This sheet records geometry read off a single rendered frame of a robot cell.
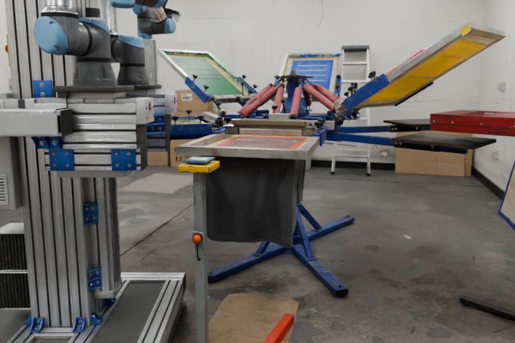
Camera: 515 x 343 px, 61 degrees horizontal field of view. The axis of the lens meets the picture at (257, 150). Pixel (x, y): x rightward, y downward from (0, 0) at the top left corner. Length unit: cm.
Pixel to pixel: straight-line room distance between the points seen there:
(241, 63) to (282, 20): 87
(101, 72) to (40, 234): 77
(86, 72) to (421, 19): 546
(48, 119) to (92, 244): 68
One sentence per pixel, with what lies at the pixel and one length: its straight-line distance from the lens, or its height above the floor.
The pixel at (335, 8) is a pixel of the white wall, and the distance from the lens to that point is 662.
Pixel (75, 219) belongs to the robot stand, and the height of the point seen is 70.
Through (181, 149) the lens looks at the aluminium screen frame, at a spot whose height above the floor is 98.
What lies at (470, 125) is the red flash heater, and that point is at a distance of 246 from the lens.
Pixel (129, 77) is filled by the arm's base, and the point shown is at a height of 129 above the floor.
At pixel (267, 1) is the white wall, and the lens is 678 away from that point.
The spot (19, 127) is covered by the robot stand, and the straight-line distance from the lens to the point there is 166.
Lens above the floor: 128
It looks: 9 degrees down
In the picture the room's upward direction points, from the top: straight up
